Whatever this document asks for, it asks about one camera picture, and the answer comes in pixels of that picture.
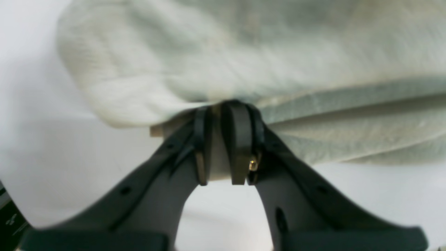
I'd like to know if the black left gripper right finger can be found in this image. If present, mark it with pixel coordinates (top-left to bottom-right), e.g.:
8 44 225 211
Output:
221 101 428 251

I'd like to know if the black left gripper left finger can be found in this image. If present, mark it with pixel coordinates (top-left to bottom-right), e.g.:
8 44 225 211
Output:
20 107 212 251

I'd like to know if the beige T-shirt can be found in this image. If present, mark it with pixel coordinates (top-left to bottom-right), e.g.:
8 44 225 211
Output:
57 0 445 165

